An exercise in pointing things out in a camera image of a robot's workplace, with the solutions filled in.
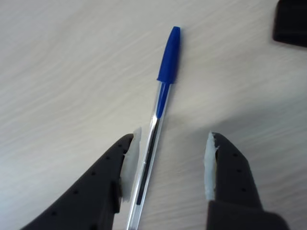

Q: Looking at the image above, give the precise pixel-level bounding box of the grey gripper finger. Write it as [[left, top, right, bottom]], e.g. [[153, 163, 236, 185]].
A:
[[18, 126, 142, 230], [203, 130, 291, 230]]

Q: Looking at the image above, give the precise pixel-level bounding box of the yellow highlighter with black cap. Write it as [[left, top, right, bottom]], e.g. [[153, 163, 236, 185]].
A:
[[272, 0, 307, 50]]

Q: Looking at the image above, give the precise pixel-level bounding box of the blue cap ballpoint pen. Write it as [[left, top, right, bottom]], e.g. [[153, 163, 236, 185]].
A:
[[124, 25, 182, 230]]

